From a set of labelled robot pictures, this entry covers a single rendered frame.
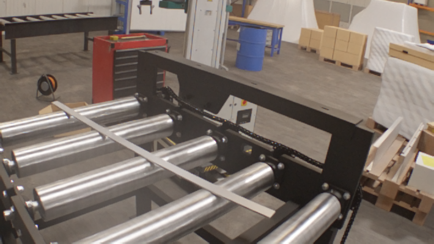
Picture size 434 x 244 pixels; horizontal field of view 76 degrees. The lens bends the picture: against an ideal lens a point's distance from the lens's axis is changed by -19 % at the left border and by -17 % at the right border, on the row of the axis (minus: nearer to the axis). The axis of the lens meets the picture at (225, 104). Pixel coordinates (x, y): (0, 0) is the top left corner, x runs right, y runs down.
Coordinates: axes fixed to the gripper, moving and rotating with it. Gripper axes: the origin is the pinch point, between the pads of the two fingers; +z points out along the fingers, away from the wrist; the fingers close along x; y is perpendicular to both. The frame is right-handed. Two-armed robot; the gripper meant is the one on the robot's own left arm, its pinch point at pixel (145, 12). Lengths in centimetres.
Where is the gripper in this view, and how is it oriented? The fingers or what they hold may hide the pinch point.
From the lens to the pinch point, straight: 359.2
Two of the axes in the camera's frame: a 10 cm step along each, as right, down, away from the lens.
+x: -7.3, 1.4, -6.7
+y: -6.8, -1.1, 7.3
